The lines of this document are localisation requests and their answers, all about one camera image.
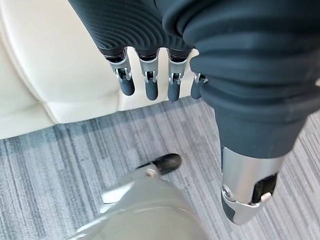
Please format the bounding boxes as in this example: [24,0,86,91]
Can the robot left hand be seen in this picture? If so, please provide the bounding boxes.
[67,0,320,226]

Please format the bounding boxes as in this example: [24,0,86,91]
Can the cream leather sofa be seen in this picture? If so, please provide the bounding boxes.
[0,0,201,140]

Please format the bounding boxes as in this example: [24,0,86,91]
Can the robot dark foot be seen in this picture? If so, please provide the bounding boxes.
[138,153,182,175]

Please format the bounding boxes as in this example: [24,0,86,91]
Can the robot silver leg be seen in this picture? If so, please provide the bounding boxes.
[65,167,209,240]

